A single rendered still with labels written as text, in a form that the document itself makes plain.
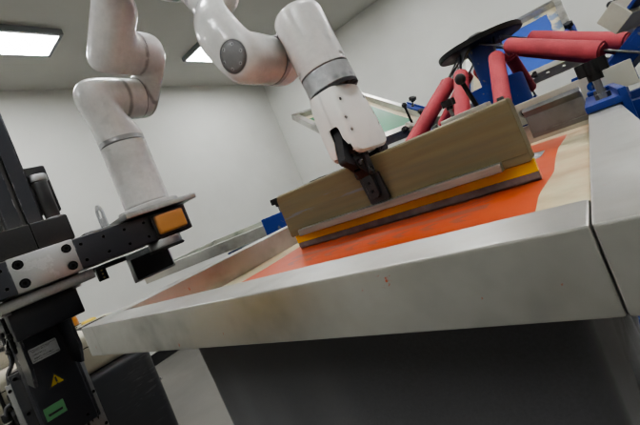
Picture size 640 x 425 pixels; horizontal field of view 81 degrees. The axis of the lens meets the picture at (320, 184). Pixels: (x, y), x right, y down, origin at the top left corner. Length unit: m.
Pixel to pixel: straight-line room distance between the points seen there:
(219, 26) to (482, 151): 0.39
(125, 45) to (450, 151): 0.69
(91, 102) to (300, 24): 0.53
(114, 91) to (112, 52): 0.09
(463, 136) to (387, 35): 4.96
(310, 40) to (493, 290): 0.44
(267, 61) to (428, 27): 4.70
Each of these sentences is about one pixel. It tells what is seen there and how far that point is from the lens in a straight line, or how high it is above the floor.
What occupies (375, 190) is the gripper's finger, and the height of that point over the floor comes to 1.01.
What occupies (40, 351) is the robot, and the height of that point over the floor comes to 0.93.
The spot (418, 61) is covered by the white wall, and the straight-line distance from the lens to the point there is 5.22.
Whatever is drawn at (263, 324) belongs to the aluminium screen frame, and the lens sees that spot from 0.28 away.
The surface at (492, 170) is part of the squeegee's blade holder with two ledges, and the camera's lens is 0.47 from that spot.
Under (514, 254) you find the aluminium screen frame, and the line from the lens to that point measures 0.18.
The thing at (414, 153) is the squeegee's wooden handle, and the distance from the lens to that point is 0.50.
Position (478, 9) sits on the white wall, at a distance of 5.08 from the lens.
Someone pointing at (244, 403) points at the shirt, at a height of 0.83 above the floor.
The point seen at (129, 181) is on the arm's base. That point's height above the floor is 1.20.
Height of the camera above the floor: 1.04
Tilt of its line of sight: level
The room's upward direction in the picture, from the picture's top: 22 degrees counter-clockwise
